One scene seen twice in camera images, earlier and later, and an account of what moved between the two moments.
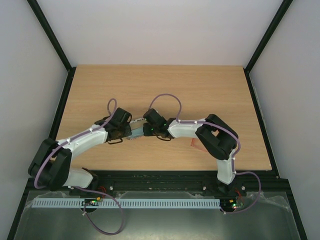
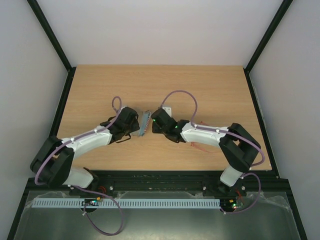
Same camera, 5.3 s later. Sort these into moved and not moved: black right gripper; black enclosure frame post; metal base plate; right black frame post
Moved: black right gripper
Not moved: right black frame post; metal base plate; black enclosure frame post
